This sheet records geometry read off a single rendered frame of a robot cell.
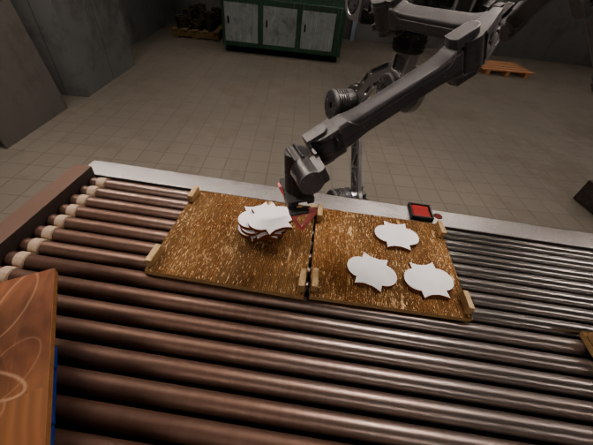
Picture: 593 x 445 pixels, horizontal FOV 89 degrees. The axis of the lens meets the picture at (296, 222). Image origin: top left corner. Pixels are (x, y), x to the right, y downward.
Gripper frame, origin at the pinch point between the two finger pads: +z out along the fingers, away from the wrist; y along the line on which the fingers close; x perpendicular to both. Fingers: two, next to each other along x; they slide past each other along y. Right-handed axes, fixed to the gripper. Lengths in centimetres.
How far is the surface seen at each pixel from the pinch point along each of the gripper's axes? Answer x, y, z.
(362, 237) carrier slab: 20.4, 2.3, 12.1
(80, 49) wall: -148, -377, 40
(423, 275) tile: 30.1, 20.2, 12.0
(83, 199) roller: -61, -32, 6
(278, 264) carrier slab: -7.1, 7.5, 9.7
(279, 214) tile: -3.8, -4.5, 3.0
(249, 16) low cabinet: 74, -560, 47
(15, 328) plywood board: -57, 20, -5
